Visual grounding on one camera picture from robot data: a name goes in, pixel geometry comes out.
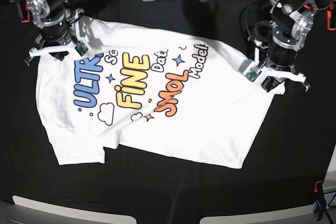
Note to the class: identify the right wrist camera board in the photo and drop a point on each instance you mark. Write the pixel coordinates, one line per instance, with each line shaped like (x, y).
(82, 47)

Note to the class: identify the white printed t-shirt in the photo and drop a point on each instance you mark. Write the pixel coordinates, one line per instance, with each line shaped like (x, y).
(155, 90)

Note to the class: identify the orange clamp far right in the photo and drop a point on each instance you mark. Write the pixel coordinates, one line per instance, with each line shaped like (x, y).
(331, 20)

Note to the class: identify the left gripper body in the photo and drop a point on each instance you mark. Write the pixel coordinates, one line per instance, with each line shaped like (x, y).
(268, 69)

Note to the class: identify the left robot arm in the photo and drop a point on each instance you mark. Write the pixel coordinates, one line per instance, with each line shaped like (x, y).
(277, 42)

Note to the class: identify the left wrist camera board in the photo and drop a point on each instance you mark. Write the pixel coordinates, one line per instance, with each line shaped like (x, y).
(252, 72)

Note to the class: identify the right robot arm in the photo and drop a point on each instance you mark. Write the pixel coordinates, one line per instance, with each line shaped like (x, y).
(41, 9)

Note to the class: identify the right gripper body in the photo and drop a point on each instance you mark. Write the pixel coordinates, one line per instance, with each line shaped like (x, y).
(58, 35)

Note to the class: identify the black table cloth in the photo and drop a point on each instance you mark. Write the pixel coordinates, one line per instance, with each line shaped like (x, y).
(291, 152)

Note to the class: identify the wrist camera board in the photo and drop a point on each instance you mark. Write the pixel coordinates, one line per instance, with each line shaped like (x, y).
(252, 72)
(82, 47)

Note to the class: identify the orange blue clamp near right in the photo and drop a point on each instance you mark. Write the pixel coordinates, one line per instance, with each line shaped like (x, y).
(319, 201)

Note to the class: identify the orange black clamp far left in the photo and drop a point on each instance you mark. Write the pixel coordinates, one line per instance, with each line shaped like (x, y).
(23, 10)

